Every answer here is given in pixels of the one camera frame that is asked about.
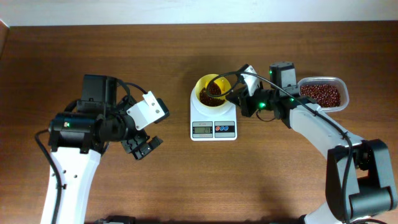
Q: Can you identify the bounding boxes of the black camera cable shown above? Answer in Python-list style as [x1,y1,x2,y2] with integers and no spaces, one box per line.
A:
[205,71,389,224]
[34,80,149,224]

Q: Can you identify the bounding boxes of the pale yellow plastic bowl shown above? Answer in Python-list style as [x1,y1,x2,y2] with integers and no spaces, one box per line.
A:
[194,74,231,108]

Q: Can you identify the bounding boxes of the clear plastic food container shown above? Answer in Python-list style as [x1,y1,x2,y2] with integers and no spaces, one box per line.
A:
[298,77,349,113]

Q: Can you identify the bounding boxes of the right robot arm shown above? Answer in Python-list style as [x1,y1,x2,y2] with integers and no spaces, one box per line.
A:
[226,62,397,224]

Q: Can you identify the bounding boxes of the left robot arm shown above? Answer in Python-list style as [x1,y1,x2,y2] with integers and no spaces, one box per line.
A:
[35,75,169,223]

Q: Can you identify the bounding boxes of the white digital kitchen scale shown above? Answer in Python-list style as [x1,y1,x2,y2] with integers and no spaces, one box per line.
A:
[190,88,238,141]

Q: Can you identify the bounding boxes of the red beans in bowl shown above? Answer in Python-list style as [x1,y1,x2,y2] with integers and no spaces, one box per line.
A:
[198,81,226,108]

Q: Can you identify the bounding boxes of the red adzuki beans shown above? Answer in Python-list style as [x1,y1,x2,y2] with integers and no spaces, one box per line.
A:
[300,84,341,108]

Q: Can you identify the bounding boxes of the left black camera cable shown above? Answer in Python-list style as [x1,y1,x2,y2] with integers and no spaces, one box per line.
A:
[34,80,149,224]

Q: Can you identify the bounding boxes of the right black camera cable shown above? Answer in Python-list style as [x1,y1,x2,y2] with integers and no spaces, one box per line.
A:
[205,71,389,224]

